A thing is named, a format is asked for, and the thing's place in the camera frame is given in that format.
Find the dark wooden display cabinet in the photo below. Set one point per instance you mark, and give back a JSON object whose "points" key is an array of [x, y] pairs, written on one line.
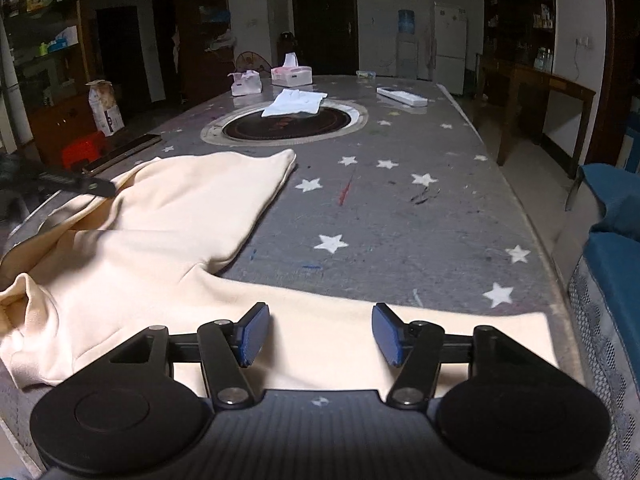
{"points": [[55, 85]]}

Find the white remote control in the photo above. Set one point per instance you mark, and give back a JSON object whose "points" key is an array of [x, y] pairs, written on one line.
{"points": [[402, 96]]}

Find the white refrigerator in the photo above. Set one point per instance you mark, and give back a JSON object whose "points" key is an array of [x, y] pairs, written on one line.
{"points": [[450, 45]]}

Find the blue sofa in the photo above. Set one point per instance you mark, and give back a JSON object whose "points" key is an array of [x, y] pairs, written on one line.
{"points": [[617, 280]]}

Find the floor fan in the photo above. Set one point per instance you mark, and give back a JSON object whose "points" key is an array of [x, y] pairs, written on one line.
{"points": [[250, 61]]}

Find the red plastic stool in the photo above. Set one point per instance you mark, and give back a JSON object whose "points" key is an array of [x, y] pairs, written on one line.
{"points": [[82, 150]]}

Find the wooden side desk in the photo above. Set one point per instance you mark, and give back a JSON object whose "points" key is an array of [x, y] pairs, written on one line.
{"points": [[565, 87]]}

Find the wall socket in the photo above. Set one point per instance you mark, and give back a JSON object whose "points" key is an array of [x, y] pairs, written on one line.
{"points": [[581, 41]]}

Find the pink and white tissue box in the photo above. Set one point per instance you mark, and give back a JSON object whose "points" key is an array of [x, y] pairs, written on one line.
{"points": [[292, 75]]}

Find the small flat packet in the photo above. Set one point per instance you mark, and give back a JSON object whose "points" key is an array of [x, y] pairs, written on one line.
{"points": [[366, 74]]}

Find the grey star-print tablecloth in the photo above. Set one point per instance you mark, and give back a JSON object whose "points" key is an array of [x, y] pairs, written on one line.
{"points": [[380, 220]]}

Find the dark wooden wall cabinet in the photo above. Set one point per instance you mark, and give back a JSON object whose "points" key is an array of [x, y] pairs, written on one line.
{"points": [[520, 5]]}

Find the cream garment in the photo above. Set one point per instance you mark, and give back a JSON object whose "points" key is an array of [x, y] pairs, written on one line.
{"points": [[150, 240]]}

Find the white folded cloth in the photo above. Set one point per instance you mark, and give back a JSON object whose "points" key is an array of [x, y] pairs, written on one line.
{"points": [[295, 102]]}

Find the dark wooden strip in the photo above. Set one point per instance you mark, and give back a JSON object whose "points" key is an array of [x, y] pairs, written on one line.
{"points": [[125, 152]]}

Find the small white tissue pack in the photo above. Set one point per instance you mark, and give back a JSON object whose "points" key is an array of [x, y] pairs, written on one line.
{"points": [[245, 85]]}

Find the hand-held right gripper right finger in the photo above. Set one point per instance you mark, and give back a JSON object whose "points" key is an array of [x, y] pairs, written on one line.
{"points": [[389, 332]]}

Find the dark wooden door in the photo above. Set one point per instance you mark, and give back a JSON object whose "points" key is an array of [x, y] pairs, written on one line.
{"points": [[324, 20]]}

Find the round built-in hot plate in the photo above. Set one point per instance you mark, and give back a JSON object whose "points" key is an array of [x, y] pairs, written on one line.
{"points": [[330, 122]]}

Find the dark wooden shelf unit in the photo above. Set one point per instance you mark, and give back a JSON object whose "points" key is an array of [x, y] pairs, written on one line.
{"points": [[205, 35]]}

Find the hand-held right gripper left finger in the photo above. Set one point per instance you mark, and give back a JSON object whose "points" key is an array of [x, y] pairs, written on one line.
{"points": [[252, 332]]}

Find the printed paper bag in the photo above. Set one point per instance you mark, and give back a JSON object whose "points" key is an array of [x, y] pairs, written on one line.
{"points": [[106, 110]]}

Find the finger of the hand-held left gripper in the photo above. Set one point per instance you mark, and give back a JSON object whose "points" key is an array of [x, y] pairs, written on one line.
{"points": [[97, 187]]}

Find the water dispenser with blue bottle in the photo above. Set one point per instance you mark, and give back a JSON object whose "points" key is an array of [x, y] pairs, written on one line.
{"points": [[407, 45]]}

